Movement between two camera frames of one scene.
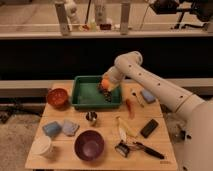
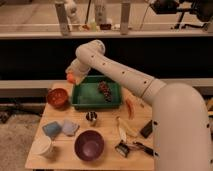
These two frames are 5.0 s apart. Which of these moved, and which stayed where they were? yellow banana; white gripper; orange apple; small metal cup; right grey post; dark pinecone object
Moved: orange apple; white gripper
Stayed: dark pinecone object; small metal cup; right grey post; yellow banana
